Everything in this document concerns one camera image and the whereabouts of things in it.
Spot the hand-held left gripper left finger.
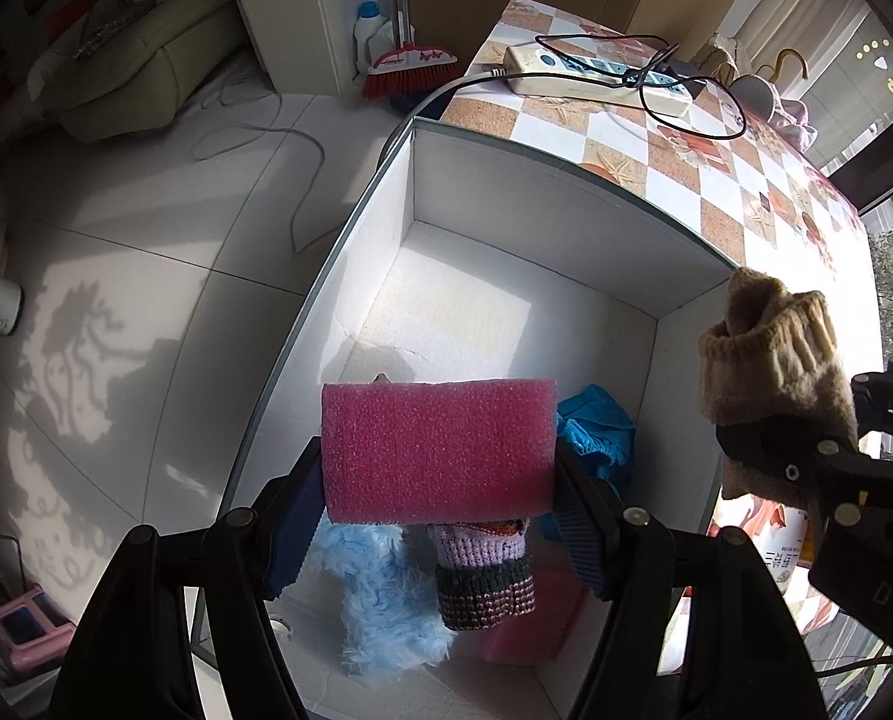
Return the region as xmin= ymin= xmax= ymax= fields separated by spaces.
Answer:
xmin=47 ymin=436 xmax=327 ymax=720

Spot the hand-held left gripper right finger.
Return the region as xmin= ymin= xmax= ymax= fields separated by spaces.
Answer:
xmin=542 ymin=436 xmax=826 ymax=720

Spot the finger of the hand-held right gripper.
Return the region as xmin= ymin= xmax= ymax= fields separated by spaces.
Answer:
xmin=849 ymin=356 xmax=893 ymax=460
xmin=716 ymin=420 xmax=878 ymax=533

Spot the small pink foam sponge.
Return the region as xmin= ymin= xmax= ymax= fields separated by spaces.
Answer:
xmin=478 ymin=570 xmax=590 ymax=667

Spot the beige knitted sock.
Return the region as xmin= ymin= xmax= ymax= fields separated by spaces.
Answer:
xmin=699 ymin=266 xmax=859 ymax=507

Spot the brown and pink knitted sock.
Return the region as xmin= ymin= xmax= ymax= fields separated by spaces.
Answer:
xmin=425 ymin=516 xmax=539 ymax=631

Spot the light blue fuzzy cloth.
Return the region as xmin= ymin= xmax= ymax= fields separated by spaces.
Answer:
xmin=307 ymin=521 xmax=458 ymax=683

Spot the blue mesh cloth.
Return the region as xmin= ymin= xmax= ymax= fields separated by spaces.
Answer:
xmin=555 ymin=382 xmax=637 ymax=500

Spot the large pink foam sponge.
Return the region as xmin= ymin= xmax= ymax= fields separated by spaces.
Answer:
xmin=320 ymin=377 xmax=561 ymax=524

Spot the white cardboard box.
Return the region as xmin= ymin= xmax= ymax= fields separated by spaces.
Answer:
xmin=184 ymin=116 xmax=739 ymax=720

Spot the orange printed tissue packet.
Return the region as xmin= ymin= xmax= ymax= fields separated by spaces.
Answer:
xmin=708 ymin=491 xmax=822 ymax=616

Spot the pink plastic stool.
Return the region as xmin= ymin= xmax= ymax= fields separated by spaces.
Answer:
xmin=0 ymin=581 xmax=79 ymax=672

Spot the checkered tablecloth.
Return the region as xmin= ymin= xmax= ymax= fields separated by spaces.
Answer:
xmin=438 ymin=0 xmax=888 ymax=638

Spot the beige cloth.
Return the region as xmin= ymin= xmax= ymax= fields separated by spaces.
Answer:
xmin=697 ymin=34 xmax=754 ymax=83

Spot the black power adapter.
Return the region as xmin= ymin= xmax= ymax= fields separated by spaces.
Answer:
xmin=663 ymin=56 xmax=709 ymax=87

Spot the white power strip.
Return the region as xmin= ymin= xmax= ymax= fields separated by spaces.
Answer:
xmin=504 ymin=43 xmax=693 ymax=119

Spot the red broom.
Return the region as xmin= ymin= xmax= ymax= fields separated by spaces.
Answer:
xmin=361 ymin=0 xmax=462 ymax=102

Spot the cream sofa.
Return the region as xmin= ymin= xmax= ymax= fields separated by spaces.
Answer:
xmin=37 ymin=0 xmax=256 ymax=143

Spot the white bottle with blue cap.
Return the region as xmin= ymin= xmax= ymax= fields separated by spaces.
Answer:
xmin=352 ymin=2 xmax=395 ymax=76

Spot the white cabinet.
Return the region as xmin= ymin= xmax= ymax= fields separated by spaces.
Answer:
xmin=217 ymin=0 xmax=410 ymax=98

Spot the dark window frame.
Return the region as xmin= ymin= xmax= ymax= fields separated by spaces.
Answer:
xmin=828 ymin=131 xmax=893 ymax=215

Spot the tan curved handle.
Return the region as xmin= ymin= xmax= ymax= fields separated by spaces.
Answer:
xmin=761 ymin=49 xmax=811 ymax=83

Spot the grey floor cable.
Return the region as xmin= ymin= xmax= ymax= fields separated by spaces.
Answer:
xmin=191 ymin=67 xmax=327 ymax=256

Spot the thin black adapter cable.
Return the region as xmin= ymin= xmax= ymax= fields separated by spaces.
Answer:
xmin=534 ymin=34 xmax=748 ymax=140

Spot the black power strip cord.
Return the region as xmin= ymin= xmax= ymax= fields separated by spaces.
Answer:
xmin=375 ymin=67 xmax=511 ymax=173

